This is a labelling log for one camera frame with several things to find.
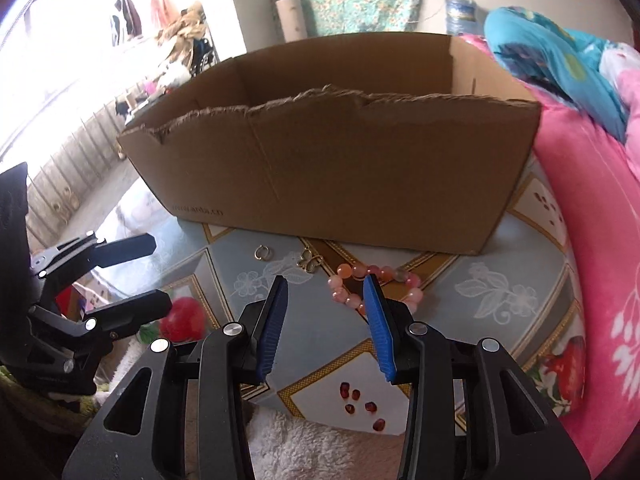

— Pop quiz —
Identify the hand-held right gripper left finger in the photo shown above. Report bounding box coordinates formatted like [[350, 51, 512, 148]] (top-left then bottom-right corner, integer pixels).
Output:
[[62, 275, 291, 480]]

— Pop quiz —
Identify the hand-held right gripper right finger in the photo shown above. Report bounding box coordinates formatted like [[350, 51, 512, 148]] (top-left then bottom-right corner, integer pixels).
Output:
[[362, 272, 591, 480]]

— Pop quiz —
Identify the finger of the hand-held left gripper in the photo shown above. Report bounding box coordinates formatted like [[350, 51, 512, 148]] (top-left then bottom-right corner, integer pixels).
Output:
[[31, 230, 158, 281], [27, 289, 173, 361]]

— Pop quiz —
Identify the pink bead bracelet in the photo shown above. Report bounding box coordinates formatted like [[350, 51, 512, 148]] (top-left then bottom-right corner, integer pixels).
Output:
[[327, 262, 426, 313]]

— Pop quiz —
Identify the brown cardboard box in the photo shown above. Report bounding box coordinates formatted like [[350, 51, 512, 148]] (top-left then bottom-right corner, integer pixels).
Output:
[[116, 32, 543, 256]]

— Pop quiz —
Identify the white fluffy towel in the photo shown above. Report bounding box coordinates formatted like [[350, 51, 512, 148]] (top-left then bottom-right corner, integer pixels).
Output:
[[102, 340, 408, 480]]

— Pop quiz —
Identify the fruit print tablecloth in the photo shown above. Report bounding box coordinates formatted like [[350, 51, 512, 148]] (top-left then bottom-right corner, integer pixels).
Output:
[[107, 150, 586, 436]]

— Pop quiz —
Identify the wheelchair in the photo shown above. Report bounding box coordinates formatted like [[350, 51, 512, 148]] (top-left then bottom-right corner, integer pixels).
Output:
[[192, 35, 221, 73]]

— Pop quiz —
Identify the pink floral blanket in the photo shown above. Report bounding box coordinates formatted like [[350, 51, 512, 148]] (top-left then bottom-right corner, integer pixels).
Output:
[[460, 32, 640, 480]]

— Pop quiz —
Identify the dark hanging garment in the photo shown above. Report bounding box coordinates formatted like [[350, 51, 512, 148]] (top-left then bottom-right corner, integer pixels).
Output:
[[111, 0, 143, 46]]

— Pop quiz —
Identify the pile of beige clothes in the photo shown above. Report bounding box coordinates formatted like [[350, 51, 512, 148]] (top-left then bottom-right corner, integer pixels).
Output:
[[157, 2, 208, 68]]

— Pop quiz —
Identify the pink hanging garment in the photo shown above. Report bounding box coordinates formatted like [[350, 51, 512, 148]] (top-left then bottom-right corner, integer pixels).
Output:
[[150, 0, 181, 28]]

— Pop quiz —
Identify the blue water jug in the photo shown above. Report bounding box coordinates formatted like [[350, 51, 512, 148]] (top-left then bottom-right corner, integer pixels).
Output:
[[445, 0, 478, 36]]

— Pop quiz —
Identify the blue quilt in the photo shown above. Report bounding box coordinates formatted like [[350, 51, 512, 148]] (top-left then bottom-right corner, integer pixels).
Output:
[[484, 6, 633, 143]]

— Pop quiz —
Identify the white dotted quilt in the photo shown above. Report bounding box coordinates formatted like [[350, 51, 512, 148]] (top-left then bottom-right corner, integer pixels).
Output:
[[597, 40, 640, 86]]

